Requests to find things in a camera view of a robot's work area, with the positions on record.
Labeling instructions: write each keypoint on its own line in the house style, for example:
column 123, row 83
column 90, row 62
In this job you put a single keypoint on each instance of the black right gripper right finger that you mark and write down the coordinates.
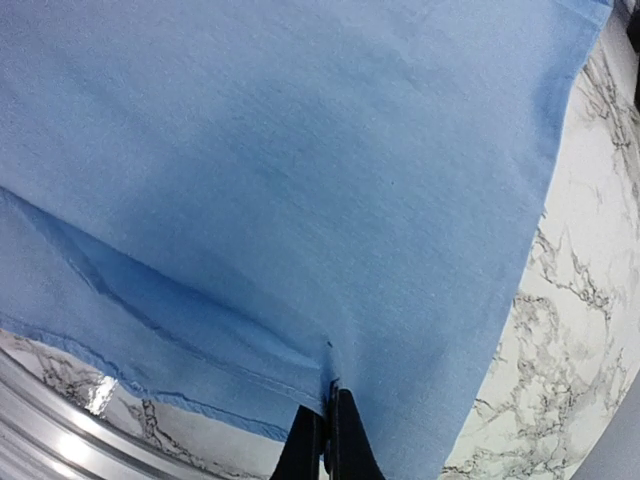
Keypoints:
column 349, row 454

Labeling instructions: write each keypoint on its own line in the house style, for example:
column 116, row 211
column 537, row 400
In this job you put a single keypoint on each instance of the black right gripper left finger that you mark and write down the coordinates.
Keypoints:
column 300, row 457

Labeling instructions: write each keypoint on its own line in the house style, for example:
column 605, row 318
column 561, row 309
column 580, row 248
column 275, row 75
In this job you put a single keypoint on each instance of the light blue long sleeve shirt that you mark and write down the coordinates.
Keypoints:
column 228, row 205

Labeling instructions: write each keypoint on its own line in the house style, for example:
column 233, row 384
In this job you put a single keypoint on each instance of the aluminium front frame rail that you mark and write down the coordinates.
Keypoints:
column 43, row 436

